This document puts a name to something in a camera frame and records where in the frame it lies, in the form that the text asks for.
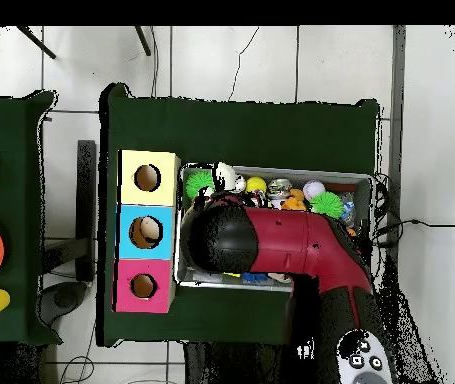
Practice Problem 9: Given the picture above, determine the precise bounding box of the wooden box with three holes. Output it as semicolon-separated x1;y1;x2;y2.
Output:
113;148;182;315

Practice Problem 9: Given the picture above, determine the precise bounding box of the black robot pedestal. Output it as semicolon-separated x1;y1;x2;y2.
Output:
182;342;292;384

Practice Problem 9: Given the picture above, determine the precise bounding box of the white baseball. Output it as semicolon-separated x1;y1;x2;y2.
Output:
302;179;327;202

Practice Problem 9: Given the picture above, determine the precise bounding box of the black tripod leg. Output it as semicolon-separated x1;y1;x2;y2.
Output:
134;26;153;57
14;26;57;60

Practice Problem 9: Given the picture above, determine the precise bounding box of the dark green tablecloth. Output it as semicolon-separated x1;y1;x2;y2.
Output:
98;82;382;348
0;90;59;347

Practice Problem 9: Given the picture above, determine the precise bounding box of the yellow ball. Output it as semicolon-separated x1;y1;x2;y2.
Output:
245;176;268;196

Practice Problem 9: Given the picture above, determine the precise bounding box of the small blue fuzzy toy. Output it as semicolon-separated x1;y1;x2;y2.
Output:
240;271;270;286

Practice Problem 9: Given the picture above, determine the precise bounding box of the grey floor strip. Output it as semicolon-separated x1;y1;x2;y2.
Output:
390;26;408;269

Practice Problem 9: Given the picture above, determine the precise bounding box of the black floor cable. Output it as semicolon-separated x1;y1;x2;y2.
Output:
374;215;455;237

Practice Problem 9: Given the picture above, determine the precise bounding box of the clear mesh bin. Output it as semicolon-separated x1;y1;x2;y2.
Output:
174;163;376;293

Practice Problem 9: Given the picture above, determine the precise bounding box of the green spiky ball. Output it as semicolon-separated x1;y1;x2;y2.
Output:
184;169;217;203
310;190;346;221

